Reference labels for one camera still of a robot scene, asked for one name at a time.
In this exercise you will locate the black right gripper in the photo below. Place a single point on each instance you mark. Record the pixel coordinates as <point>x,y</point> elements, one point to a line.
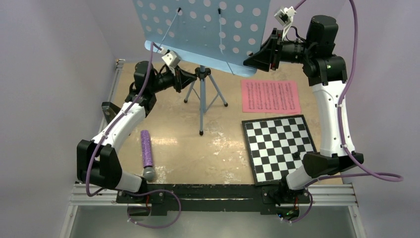
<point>268,54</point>

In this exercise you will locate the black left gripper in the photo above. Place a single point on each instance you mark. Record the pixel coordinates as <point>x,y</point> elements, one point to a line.
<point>181,79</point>

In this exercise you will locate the light blue music stand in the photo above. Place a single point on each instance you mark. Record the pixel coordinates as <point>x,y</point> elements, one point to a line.
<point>216,34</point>

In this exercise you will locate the black metronome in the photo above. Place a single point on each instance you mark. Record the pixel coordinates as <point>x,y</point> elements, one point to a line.
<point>110,111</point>

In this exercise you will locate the purple glitter microphone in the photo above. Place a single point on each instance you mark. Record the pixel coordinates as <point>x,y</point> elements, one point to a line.
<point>149,172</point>

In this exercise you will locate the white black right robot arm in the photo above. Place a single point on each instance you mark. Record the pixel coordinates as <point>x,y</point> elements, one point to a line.
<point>327,77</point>

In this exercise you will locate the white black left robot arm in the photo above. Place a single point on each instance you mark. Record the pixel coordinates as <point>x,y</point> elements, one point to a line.
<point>97,159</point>

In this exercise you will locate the black white chessboard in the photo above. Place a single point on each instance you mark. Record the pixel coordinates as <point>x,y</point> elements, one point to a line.
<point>270,145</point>

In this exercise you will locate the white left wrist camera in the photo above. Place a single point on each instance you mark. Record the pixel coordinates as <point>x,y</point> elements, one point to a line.
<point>171,60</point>

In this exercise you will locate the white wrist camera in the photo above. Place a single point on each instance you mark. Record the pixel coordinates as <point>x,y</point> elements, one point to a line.
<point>285,16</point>
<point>171,60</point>

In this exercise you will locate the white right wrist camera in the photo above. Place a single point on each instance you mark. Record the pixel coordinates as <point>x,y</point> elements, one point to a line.
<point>285,16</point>

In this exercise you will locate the black base frame rail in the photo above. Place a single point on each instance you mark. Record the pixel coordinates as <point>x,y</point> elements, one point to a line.
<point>266,200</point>

